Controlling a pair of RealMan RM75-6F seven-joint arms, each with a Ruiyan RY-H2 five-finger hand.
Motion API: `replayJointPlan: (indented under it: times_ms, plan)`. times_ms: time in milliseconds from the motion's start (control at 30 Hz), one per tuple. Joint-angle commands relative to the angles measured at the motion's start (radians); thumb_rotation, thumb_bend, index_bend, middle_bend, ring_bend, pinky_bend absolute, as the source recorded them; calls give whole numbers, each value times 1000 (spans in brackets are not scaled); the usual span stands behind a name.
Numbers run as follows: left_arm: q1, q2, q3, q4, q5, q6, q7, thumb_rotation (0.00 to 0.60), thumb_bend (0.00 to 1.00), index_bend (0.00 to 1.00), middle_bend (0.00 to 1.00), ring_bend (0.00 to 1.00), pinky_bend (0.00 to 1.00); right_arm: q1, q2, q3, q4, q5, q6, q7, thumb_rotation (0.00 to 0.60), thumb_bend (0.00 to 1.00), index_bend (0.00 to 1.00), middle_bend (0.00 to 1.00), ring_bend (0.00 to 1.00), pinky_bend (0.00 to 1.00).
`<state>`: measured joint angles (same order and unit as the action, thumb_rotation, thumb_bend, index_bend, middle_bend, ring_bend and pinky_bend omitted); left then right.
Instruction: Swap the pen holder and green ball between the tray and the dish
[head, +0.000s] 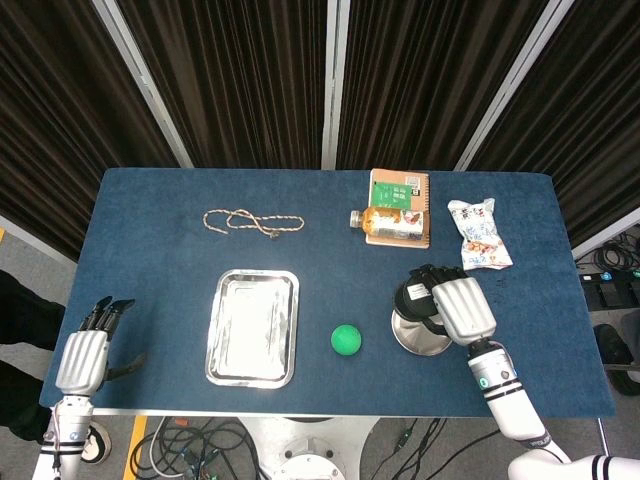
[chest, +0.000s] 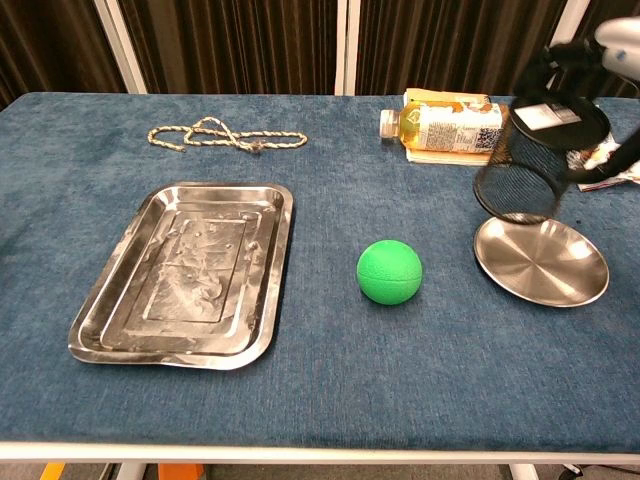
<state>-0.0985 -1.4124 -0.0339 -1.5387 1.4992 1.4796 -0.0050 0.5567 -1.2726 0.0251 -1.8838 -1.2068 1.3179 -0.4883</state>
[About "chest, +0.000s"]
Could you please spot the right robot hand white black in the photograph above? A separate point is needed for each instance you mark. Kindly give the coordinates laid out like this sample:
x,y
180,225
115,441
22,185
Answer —
x,y
615,37

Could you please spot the black cylindrical jar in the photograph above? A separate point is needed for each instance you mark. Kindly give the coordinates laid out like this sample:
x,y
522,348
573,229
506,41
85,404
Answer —
x,y
530,170

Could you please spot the green ball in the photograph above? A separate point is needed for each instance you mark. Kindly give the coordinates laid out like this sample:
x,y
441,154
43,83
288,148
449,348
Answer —
x,y
390,270

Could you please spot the white snack packet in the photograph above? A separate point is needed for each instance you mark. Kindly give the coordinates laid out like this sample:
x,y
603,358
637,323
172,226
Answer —
x,y
630,175

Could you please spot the tea bottle with label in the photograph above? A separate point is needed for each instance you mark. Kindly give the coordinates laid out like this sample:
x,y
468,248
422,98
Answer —
x,y
445,127

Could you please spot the brown spiral notebook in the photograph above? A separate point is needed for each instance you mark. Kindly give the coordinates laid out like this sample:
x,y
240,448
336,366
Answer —
x,y
440,156

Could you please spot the round steel plate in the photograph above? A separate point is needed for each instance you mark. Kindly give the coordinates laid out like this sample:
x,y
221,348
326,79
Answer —
x,y
545,265

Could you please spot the blue table cloth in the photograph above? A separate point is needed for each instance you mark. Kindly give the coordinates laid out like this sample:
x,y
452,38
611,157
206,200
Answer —
x,y
350,380

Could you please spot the rectangular steel tray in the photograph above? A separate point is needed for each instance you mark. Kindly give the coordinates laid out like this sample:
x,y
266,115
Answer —
x,y
185,280

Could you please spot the white partition frame post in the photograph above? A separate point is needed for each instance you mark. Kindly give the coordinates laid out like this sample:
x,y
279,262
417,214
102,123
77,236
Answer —
x,y
347,47
570,20
120,47

